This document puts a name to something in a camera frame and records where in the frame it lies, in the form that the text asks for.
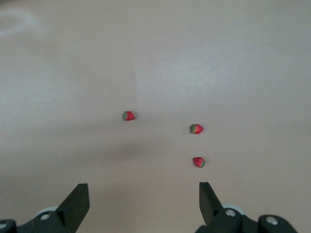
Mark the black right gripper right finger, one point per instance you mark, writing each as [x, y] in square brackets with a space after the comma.
[209, 206]

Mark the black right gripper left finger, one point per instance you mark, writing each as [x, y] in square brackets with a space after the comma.
[73, 206]

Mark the red toy strawberry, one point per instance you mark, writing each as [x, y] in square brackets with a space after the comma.
[197, 128]
[199, 162]
[128, 116]

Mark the brown table cover cloth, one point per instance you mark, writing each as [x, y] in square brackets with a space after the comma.
[73, 72]

